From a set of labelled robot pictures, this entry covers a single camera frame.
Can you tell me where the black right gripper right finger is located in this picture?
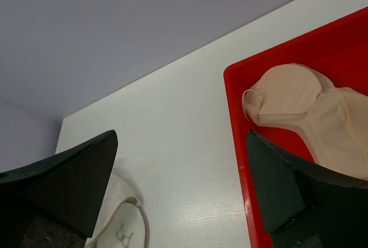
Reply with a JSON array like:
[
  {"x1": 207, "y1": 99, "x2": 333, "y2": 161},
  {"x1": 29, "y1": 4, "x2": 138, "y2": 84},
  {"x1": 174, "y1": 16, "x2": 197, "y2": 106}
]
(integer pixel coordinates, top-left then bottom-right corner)
[{"x1": 246, "y1": 131, "x2": 367, "y2": 247}]

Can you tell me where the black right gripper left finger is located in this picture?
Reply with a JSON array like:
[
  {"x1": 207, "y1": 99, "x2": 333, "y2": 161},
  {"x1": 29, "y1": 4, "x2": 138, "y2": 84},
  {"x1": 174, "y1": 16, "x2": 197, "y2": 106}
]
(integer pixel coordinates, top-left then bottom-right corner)
[{"x1": 1, "y1": 130, "x2": 118, "y2": 247}]

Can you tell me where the beige bra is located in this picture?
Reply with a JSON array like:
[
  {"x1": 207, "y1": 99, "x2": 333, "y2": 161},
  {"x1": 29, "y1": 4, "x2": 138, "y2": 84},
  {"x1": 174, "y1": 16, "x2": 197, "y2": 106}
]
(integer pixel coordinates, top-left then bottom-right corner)
[{"x1": 241, "y1": 63, "x2": 367, "y2": 180}]

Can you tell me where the red plastic tray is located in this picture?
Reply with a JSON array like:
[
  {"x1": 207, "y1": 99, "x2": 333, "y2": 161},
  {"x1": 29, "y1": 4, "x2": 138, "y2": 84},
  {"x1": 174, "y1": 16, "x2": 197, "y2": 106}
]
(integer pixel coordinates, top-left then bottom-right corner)
[{"x1": 224, "y1": 7, "x2": 367, "y2": 247}]

